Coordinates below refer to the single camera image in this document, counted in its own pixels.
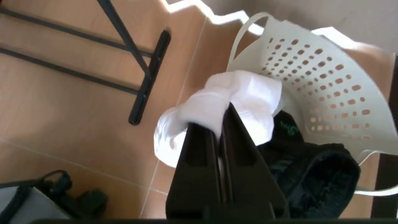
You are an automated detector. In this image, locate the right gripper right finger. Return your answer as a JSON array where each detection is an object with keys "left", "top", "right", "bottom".
[{"left": 219, "top": 102, "right": 290, "bottom": 219}]

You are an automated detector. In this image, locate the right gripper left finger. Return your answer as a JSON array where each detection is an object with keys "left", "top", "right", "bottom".
[{"left": 165, "top": 122, "right": 223, "bottom": 219}]

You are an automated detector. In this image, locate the black garment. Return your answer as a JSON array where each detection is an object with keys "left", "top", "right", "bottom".
[{"left": 257, "top": 110, "right": 361, "bottom": 218}]

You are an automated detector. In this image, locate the white printed T-shirt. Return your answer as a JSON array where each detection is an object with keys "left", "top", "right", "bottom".
[{"left": 154, "top": 70, "right": 284, "bottom": 169}]

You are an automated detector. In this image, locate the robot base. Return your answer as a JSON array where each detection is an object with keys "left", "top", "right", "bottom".
[{"left": 0, "top": 169, "right": 109, "bottom": 220}]

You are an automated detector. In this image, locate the black clothes rack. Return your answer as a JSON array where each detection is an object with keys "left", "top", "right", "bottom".
[{"left": 0, "top": 0, "right": 172, "bottom": 126}]

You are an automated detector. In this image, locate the white laundry basket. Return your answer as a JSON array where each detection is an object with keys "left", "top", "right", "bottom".
[{"left": 226, "top": 12, "right": 398, "bottom": 197}]

